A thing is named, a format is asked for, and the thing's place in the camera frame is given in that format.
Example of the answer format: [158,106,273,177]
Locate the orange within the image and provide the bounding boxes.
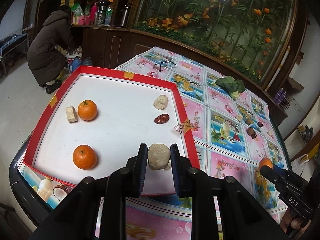
[73,145,98,170]
[78,100,98,121]
[258,158,273,170]

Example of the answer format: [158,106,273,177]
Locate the brown round fruit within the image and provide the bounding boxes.
[247,127,254,136]

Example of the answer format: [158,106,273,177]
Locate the beige cake piece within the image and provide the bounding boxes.
[236,114,243,121]

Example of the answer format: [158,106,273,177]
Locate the person's right hand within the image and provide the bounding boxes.
[279,207,310,239]

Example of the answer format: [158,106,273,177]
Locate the white plastic bag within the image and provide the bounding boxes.
[291,154,310,177]

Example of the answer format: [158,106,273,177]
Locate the red rimmed white tray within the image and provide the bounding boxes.
[23,66,199,186]

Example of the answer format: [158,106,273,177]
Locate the colourful fruit print tablecloth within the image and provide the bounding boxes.
[31,53,287,239]

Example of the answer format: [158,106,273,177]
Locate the brown kiwi-like fruit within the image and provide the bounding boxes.
[245,118,252,125]

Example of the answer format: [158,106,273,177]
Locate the beige cake slice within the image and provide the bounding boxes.
[66,106,78,123]

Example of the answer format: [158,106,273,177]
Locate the purple bottles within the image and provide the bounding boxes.
[273,88,286,105]

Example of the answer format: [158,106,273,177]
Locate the green leafy vegetable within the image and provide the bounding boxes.
[215,76,245,100]

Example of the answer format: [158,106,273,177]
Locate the black glasses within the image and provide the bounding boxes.
[153,60,176,72]

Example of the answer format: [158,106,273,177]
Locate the grey thermos flask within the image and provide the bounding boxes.
[82,57,93,66]

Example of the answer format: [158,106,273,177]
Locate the blue thermos flask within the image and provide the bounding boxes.
[69,56,82,74]

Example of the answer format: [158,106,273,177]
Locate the person in dark coat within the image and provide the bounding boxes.
[27,5,74,94]

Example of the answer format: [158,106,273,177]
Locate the steel thermos on counter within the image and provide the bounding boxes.
[120,4,131,28]

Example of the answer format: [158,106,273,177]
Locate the pink containers on counter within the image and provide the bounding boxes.
[78,15,91,25]

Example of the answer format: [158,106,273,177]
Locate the large flower aquarium display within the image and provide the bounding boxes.
[133,0,295,84]

